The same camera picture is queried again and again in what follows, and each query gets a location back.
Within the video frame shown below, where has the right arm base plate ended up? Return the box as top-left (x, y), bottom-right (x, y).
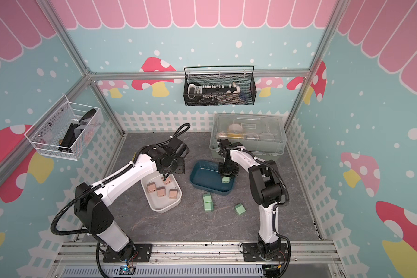
top-left (239, 242), bottom-right (289, 262)

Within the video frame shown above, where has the pink plug front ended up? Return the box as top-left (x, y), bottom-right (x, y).
top-left (156, 186), bottom-right (166, 198)

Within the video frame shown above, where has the white wire wall basket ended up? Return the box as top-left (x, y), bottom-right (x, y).
top-left (25, 96), bottom-right (104, 161)

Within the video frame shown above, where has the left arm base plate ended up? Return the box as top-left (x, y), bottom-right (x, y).
top-left (103, 243), bottom-right (153, 263)

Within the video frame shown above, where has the teal plastic bin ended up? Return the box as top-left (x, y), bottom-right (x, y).
top-left (190, 160), bottom-right (235, 196)

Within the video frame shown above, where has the white plastic bin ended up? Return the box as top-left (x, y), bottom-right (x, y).
top-left (141, 171), bottom-right (182, 213)

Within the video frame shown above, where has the black tool in white basket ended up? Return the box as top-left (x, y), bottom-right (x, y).
top-left (59, 123), bottom-right (79, 153)

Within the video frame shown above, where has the pink plug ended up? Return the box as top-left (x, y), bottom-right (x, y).
top-left (163, 176), bottom-right (172, 185)
top-left (147, 183), bottom-right (157, 193)
top-left (156, 186), bottom-right (166, 198)
top-left (169, 188), bottom-right (179, 199)

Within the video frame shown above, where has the black wire wall basket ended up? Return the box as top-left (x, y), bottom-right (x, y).
top-left (183, 66), bottom-right (257, 106)

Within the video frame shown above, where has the power strip in black basket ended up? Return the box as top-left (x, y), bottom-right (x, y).
top-left (184, 83), bottom-right (241, 103)

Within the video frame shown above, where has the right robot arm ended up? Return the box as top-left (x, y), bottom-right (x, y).
top-left (217, 139), bottom-right (290, 260)

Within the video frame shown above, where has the clear lidded storage box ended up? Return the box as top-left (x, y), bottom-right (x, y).
top-left (209, 114), bottom-right (287, 161)

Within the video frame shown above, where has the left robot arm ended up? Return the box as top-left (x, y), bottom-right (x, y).
top-left (50, 123), bottom-right (191, 261)

